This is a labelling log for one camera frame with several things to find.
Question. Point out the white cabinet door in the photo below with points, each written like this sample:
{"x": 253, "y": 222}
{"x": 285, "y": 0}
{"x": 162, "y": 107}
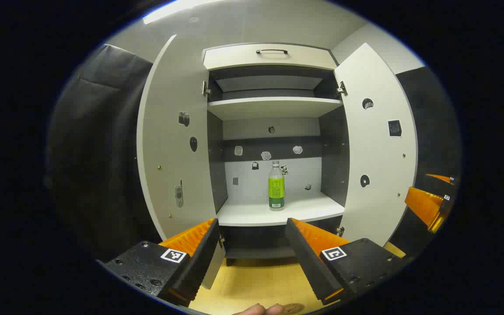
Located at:
{"x": 376, "y": 148}
{"x": 169, "y": 144}

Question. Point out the white cabinet drawer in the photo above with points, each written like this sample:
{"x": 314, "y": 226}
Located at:
{"x": 234, "y": 57}

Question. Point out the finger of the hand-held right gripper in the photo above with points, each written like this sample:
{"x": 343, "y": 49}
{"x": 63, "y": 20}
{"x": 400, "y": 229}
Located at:
{"x": 425, "y": 205}
{"x": 442, "y": 178}

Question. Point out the round brown coaster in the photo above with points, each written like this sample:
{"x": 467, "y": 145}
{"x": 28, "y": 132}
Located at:
{"x": 294, "y": 309}

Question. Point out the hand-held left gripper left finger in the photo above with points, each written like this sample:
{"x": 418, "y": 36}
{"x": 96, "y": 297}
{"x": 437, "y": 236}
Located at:
{"x": 199, "y": 258}

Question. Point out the green label bottle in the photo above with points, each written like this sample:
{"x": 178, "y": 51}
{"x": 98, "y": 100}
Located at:
{"x": 276, "y": 188}

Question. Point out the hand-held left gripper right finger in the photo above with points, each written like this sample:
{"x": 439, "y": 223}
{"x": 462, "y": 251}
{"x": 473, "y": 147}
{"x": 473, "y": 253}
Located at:
{"x": 306, "y": 258}

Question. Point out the white cabinet shelf board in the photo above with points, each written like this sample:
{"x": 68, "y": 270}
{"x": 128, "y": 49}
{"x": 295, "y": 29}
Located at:
{"x": 274, "y": 107}

